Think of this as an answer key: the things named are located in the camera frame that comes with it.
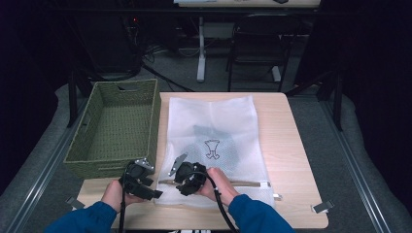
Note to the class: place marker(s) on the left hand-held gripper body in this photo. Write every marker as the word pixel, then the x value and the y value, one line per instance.
pixel 132 179

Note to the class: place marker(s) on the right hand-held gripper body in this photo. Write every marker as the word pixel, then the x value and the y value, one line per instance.
pixel 194 174

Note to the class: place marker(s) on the black cloth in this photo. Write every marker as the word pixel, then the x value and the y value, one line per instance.
pixel 200 132

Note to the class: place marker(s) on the green woven basket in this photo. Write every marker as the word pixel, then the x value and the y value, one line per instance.
pixel 123 123

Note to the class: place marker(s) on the white mesh laundry bag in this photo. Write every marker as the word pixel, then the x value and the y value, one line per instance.
pixel 226 113

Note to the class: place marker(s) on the person's left hand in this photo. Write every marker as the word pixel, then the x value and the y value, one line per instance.
pixel 111 195

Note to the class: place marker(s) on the person's right hand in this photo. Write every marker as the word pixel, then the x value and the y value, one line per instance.
pixel 220 186

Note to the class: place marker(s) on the grey metal table clip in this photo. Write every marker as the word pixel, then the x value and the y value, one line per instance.
pixel 322 207
pixel 75 203

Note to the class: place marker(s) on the black metal stand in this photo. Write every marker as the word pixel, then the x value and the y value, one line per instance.
pixel 73 103
pixel 337 103

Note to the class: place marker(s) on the white desk leg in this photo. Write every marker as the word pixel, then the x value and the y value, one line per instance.
pixel 201 64

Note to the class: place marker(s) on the black folding chair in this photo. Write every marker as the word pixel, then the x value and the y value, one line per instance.
pixel 259 48

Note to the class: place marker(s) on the metal floor rail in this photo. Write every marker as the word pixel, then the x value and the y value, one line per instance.
pixel 39 181
pixel 356 168

